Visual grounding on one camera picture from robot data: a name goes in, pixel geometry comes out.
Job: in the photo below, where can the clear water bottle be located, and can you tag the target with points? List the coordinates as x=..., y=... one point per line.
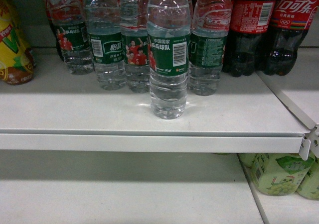
x=168, y=28

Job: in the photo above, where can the white metal shelf board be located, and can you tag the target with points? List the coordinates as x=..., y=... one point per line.
x=61, y=111

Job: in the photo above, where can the right water bottle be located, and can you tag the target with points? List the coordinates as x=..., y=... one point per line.
x=210, y=27

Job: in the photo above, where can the middle back water bottle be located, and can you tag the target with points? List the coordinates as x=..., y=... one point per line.
x=133, y=14

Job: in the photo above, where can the far left water bottle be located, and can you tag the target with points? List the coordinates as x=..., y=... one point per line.
x=70, y=29

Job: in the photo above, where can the left cola bottle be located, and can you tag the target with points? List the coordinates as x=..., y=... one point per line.
x=249, y=21

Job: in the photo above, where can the cola bottle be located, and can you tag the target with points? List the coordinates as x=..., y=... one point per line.
x=249, y=21
x=289, y=25

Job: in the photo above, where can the green grape drink bottle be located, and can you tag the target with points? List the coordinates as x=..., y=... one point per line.
x=279, y=174

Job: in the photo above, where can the yellow lemon tea bottle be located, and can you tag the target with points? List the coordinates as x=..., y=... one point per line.
x=16, y=55

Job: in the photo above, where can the right cola bottle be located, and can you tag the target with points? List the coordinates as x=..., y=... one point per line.
x=289, y=25

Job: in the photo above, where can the right green drink bottle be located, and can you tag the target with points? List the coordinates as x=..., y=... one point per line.
x=309, y=187

